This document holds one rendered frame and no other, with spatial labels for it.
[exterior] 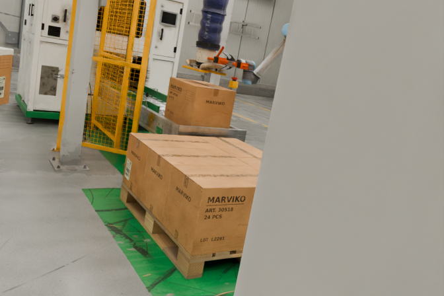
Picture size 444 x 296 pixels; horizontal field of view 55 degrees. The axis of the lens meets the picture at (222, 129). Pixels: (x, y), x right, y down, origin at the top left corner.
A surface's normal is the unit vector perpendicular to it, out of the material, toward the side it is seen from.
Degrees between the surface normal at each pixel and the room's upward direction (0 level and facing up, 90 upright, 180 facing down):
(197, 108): 90
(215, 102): 90
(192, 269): 90
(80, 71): 89
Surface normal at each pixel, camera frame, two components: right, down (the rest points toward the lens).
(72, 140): 0.51, 0.25
